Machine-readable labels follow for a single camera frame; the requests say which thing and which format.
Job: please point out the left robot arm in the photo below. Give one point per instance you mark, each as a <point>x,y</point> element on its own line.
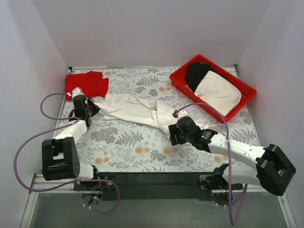
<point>59,155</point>

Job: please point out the white t shirt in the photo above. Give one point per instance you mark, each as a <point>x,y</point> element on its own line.
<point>131,108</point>

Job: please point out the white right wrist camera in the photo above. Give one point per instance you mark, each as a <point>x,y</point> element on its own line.
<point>179,114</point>

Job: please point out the red folded t shirt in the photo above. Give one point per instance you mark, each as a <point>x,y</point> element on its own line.
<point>91,83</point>

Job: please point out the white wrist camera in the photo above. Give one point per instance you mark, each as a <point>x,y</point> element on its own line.
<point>179,114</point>
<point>77,91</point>

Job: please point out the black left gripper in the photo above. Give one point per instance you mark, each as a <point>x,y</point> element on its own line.
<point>90,109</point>

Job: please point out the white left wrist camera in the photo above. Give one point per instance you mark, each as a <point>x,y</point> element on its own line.
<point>77,91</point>

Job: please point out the floral table mat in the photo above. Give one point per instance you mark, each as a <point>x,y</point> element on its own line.
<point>120,146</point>

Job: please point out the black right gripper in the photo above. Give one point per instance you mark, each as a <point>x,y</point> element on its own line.
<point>174,134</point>

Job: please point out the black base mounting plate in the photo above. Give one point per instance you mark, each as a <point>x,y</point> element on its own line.
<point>166,185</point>

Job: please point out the cream folded t shirt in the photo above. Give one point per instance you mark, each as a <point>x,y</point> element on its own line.
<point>218,93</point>

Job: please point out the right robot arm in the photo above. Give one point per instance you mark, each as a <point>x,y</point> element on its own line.
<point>267,167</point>

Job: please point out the black t shirt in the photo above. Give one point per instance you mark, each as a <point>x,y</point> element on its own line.
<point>195,73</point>

